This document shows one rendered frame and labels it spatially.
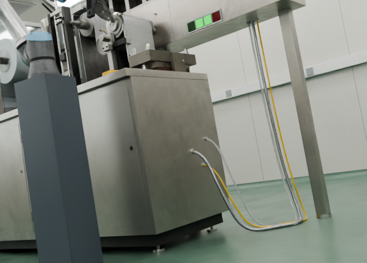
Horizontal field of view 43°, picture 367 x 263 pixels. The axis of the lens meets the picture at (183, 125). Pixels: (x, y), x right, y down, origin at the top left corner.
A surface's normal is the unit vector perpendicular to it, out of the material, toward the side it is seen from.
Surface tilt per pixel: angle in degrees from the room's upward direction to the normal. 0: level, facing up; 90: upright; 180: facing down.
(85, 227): 90
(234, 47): 90
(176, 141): 90
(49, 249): 90
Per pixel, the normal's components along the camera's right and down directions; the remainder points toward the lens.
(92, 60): 0.76, -0.18
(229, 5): -0.63, 0.04
